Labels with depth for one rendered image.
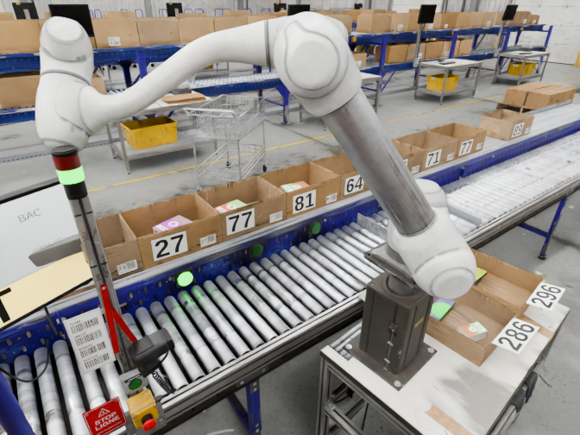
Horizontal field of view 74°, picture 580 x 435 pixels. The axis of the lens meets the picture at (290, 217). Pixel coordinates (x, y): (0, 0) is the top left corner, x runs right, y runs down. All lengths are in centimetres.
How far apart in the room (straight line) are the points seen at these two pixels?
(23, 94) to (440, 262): 543
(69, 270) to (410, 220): 89
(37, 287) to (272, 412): 151
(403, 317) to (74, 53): 117
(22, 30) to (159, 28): 166
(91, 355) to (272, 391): 138
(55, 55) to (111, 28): 516
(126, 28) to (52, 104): 527
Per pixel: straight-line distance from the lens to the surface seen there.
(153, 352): 121
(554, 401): 279
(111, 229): 204
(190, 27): 654
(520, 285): 215
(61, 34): 103
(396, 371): 153
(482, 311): 190
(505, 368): 173
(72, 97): 98
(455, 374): 163
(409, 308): 133
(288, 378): 245
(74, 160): 95
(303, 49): 71
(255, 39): 94
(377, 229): 230
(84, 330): 116
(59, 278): 118
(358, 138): 82
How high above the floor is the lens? 194
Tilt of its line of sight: 29 degrees down
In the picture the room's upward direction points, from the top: straight up
